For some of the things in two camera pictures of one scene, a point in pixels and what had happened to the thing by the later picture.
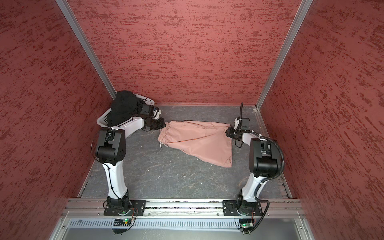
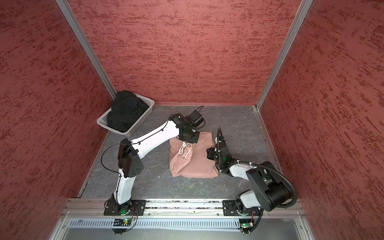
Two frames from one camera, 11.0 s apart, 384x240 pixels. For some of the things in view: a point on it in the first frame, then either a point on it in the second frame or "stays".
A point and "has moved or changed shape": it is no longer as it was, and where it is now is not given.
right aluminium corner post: (299, 18) stays
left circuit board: (122, 222) stays
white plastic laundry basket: (103, 120) stays
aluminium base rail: (96, 208) stays
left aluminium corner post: (79, 34) stays
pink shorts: (206, 142) has moved or changed shape
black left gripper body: (156, 124) → (191, 136)
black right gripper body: (233, 133) → (213, 155)
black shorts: (125, 105) stays
